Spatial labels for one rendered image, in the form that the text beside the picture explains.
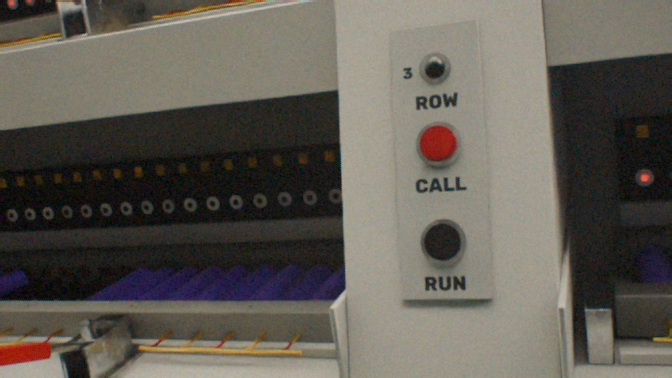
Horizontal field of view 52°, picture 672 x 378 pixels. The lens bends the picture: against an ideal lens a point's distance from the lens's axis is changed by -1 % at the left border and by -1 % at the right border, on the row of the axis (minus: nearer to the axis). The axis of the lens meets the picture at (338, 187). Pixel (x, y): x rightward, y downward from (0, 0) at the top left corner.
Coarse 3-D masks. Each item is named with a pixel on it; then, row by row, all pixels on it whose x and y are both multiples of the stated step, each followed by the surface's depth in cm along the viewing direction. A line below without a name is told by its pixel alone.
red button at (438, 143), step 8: (432, 128) 31; (440, 128) 30; (424, 136) 31; (432, 136) 30; (440, 136) 30; (448, 136) 30; (424, 144) 31; (432, 144) 30; (440, 144) 30; (448, 144) 30; (456, 144) 30; (424, 152) 31; (432, 152) 30; (440, 152) 30; (448, 152) 30; (432, 160) 31; (440, 160) 30
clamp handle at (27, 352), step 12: (84, 324) 38; (84, 336) 39; (96, 336) 39; (0, 348) 33; (12, 348) 33; (24, 348) 34; (36, 348) 34; (48, 348) 35; (60, 348) 36; (72, 348) 37; (0, 360) 32; (12, 360) 33; (24, 360) 34; (36, 360) 34
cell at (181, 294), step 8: (208, 272) 49; (216, 272) 49; (192, 280) 47; (200, 280) 47; (208, 280) 48; (184, 288) 46; (192, 288) 46; (200, 288) 47; (168, 296) 45; (176, 296) 45; (184, 296) 45; (192, 296) 46
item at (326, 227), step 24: (312, 216) 52; (336, 216) 51; (0, 240) 62; (24, 240) 61; (48, 240) 60; (72, 240) 59; (96, 240) 58; (120, 240) 58; (144, 240) 57; (168, 240) 56; (192, 240) 55; (216, 240) 55; (240, 240) 54; (264, 240) 53; (336, 312) 31; (336, 336) 31; (48, 360) 42; (144, 360) 40; (168, 360) 40; (192, 360) 39; (216, 360) 39; (240, 360) 39; (264, 360) 38; (288, 360) 38; (312, 360) 37; (336, 360) 37
